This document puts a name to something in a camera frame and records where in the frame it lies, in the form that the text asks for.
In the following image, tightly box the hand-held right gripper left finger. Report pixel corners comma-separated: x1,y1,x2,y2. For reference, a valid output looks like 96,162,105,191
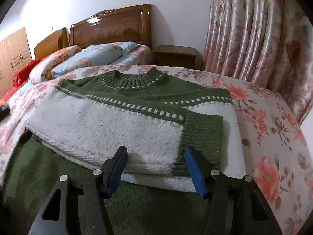
28,146,129,235

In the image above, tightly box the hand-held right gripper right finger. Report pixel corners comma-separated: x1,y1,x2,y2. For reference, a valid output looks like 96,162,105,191
184,147,285,235

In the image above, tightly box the green and white knit sweater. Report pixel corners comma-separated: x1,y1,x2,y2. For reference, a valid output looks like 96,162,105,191
0,67,247,235

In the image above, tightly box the bed with pink floral sheet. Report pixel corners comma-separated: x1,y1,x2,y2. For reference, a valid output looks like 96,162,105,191
0,44,313,235

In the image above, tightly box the light blue floral pillow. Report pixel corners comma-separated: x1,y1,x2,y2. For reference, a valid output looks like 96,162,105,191
117,42,141,55
51,44,124,75

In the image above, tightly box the wooden nightstand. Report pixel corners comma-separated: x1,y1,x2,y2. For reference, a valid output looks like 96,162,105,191
153,44,203,70

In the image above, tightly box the orange floral folded quilt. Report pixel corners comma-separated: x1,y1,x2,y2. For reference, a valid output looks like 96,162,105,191
28,45,82,84

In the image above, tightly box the red folded quilt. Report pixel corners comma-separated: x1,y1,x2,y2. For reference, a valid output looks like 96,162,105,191
12,59,42,87

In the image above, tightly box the large glossy wooden headboard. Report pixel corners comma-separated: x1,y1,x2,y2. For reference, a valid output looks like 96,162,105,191
69,4,152,51

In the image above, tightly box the small wooden headboard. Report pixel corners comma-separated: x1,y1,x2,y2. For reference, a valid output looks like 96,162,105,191
33,27,70,60

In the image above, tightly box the light wooden wardrobe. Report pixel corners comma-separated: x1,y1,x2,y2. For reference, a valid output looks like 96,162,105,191
0,27,33,98

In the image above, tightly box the pink floral curtain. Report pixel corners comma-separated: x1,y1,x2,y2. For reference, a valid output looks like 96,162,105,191
202,0,313,125

